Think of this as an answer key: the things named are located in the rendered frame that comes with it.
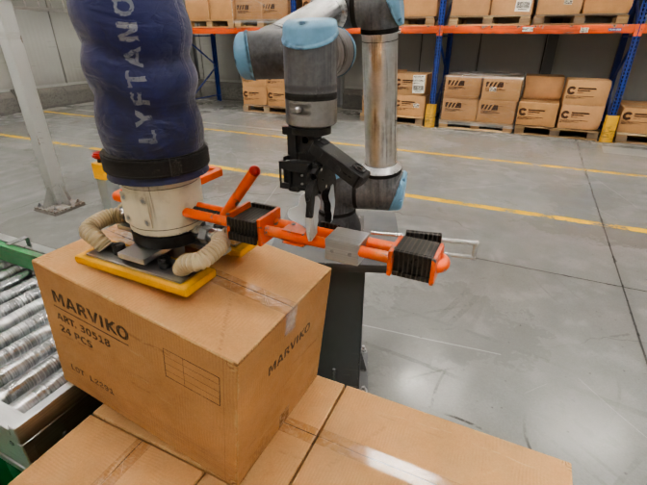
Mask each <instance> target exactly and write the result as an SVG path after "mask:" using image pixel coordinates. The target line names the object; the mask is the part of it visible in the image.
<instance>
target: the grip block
mask: <svg viewBox="0 0 647 485"><path fill-rule="evenodd" d="M251 206H252V207H251ZM225 216H226V225H227V234H228V239H229V240H232V241H237V242H241V243H248V244H252V245H257V241H258V245H259V246H262V245H264V244H265V243H267V242H268V241H269V240H271V239H272V238H273V237H270V236H265V235H264V233H263V230H264V227H265V225H270V226H273V222H274V220H275V219H276V218H281V215H280V207H276V206H272V205H267V204H262V203H257V202H252V203H250V201H247V202H245V203H244V204H242V205H240V206H238V207H237V208H235V209H233V210H231V211H229V212H228V213H226V214H225Z"/></svg>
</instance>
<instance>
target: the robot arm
mask: <svg viewBox="0 0 647 485"><path fill-rule="evenodd" d="M403 23H404V4H403V0H311V1H310V3H309V4H307V5H305V6H304V7H302V8H300V9H298V10H296V11H295V12H293V13H290V14H288V15H287V16H285V17H283V18H281V19H279V20H278V21H276V22H274V23H273V24H270V25H267V26H265V27H263V28H261V29H259V30H256V31H248V30H244V31H243V32H239V33H238V34H237V35H236V37H235V39H234V45H233V53H234V60H235V65H236V67H237V69H238V72H239V73H240V75H241V76H242V77H243V78H244V79H246V80H253V81H256V80H268V79H284V86H285V108H286V122H287V124H289V125H288V126H282V134H283V135H287V145H288V155H286V156H284V157H283V159H282V160H280V161H278V162H279V181H280V188H282V189H288V190H289V191H296V192H299V191H305V193H303V194H302V195H301V196H300V198H299V203H298V205H297V206H296V207H293V208H290V209H289V211H288V217H289V219H291V220H292V221H294V222H296V223H298V224H300V225H302V226H304V227H305V228H306V235H307V239H308V241H309V242H312V241H313V239H314V238H315V236H316V235H317V233H318V229H317V227H318V226H319V227H321V221H326V222H331V223H336V224H341V225H342V226H341V227H343V228H348V229H352V230H357V231H361V222H360V220H359V218H358V215H357V213H356V210H355V209H368V210H383V211H397V210H400V209H401V207H402V204H403V200H404V195H405V189H406V181H407V171H405V170H401V163H400V162H399V161H397V100H398V32H399V26H401V25H402V24H403ZM348 28H360V32H361V37H362V64H363V95H364V125H365V155H366V161H365V162H364V163H363V164H362V165H360V164H359V163H357V162H356V161H355V160H354V159H353V158H351V157H350V156H349V155H347V154H346V153H345V152H343V151H342V150H341V149H339V148H338V147H337V146H335V145H334V144H333V143H331V142H330V141H328V140H327V139H325V138H321V136H326V135H329V134H331V125H334V124H335V123H336V122H337V77H341V76H343V75H345V74H346V73H347V72H348V71H349V70H350V68H351V67H352V65H353V64H354V61H355V57H356V45H355V42H354V39H353V37H352V36H351V34H350V33H349V32H348V31H347V30H345V29H348ZM287 160H290V161H287ZM285 161H286V162H285ZM281 169H283V177H284V182H282V170H281Z"/></svg>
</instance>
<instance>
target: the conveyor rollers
mask: <svg viewBox="0 0 647 485"><path fill-rule="evenodd" d="M52 336H53V335H52V332H51V328H50V325H49V321H48V317H47V315H46V311H45V308H44V304H43V301H42V297H41V294H40V290H39V284H38V281H37V277H36V275H35V272H34V271H33V270H30V269H27V268H23V267H20V266H17V265H14V264H11V263H8V262H5V261H3V260H0V368H1V369H0V388H1V387H3V386H4V385H6V384H7V383H9V382H10V381H12V380H13V379H15V378H16V379H15V380H14V381H13V382H11V383H10V384H8V385H7V386H5V387H4V388H2V389H1V390H0V400H1V401H2V402H4V403H6V404H8V405H9V404H10V403H12V402H13V401H14V400H16V399H17V398H19V397H20V396H22V395H24V394H25V393H26V392H28V391H29V390H31V389H32V388H34V387H35V386H36V385H38V383H40V382H41V381H43V380H44V379H46V378H47V377H48V376H50V375H51V374H53V373H54V372H56V371H57V370H59V369H60V368H61V367H62V366H61V362H60V359H59V355H58V352H57V353H55V354H54V355H52V356H51V357H49V358H47V357H48V356H50V355H51V354H53V353H54V352H56V351H57V348H56V346H55V342H54V339H53V337H52ZM50 337H51V338H50ZM49 338H50V339H49ZM47 339H48V340H47ZM45 340H46V341H45ZM40 343H41V344H40ZM37 345H38V346H37ZM32 348H33V349H32ZM30 349H31V350H30ZM28 350H29V351H28ZM27 351H28V352H27ZM25 352H26V353H25ZM24 353H25V354H24ZM22 354H23V355H22ZM20 355H21V356H20ZM19 356H20V357H19ZM17 357H18V358H17ZM15 358H17V359H15ZM45 358H47V359H46V360H44V359H45ZM14 359H15V360H14ZM42 360H44V361H43V362H41V361H42ZM39 362H41V363H40V364H38V365H37V366H35V367H34V368H32V369H31V370H29V371H27V372H26V373H24V374H23V375H21V376H20V377H18V376H19V375H20V374H22V373H23V372H25V371H26V370H28V369H30V368H31V367H33V366H34V365H36V364H37V363H39ZM7 364H8V365H7ZM5 365H6V366H5ZM4 366H5V367H4ZM2 367H3V368H2ZM17 377H18V378H17ZM66 382H67V380H65V377H64V373H63V370H61V371H59V372H58V373H57V374H55V375H54V376H52V377H51V378H49V379H48V380H47V381H45V382H44V383H42V384H41V385H39V386H38V387H37V388H35V389H34V390H33V391H32V392H30V393H29V394H28V395H26V396H24V397H23V398H21V399H20V400H19V401H17V402H16V403H14V404H13V405H11V406H12V408H14V409H16V410H18V411H20V412H21V413H23V414H24V413H26V412H27V411H28V410H30V409H31V408H33V407H34V406H35V405H37V404H38V403H39V402H41V401H42V400H43V399H45V398H46V397H48V396H49V395H51V394H52V393H53V392H55V391H56V390H58V389H59V388H60V387H62V386H63V385H64V384H65V383H66Z"/></svg>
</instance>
